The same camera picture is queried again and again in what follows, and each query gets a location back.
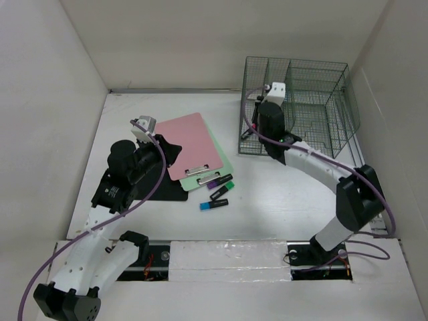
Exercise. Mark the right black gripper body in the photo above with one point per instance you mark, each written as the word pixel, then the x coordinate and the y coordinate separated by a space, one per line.
pixel 260 129

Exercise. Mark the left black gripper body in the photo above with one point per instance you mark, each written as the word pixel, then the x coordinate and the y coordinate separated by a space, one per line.
pixel 149 156

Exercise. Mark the green clipboard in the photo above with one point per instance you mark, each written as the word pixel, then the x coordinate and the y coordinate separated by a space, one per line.
pixel 208 175

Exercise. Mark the pink clipboard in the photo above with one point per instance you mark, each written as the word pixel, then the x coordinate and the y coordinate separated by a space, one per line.
pixel 191 133

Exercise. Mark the purple highlighter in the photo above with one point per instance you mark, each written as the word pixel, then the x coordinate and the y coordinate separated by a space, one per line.
pixel 219 181

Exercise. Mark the green highlighter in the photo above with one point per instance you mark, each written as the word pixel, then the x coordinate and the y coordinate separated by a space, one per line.
pixel 223 190

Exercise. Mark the blue highlighter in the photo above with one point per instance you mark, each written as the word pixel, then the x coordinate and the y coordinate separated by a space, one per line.
pixel 213 204

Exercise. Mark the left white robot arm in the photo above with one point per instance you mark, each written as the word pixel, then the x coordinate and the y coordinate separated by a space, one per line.
pixel 75 292

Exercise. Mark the black mat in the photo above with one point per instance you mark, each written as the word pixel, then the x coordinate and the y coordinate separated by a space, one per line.
pixel 168 190

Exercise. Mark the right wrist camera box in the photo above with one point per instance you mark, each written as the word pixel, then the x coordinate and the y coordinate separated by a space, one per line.
pixel 275 93

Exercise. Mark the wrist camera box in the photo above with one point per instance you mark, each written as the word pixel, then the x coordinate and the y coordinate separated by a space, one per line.
pixel 146 126
pixel 275 93

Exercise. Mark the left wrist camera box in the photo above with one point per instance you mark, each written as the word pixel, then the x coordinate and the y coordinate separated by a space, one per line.
pixel 146 126

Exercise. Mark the green wire mesh organizer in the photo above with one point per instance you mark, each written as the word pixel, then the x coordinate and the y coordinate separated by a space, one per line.
pixel 320 105

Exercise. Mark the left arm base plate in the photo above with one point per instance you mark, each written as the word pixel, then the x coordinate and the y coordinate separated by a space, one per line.
pixel 154 268

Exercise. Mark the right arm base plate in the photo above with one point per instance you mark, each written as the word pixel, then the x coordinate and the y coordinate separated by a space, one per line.
pixel 306 266

